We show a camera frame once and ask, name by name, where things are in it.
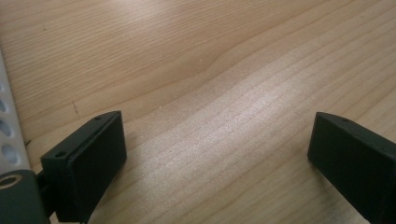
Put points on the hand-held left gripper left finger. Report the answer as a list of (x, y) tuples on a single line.
[(90, 161)]

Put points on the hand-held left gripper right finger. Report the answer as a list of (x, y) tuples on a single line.
[(355, 158)]

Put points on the white perforated plastic basket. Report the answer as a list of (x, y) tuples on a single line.
[(7, 130)]

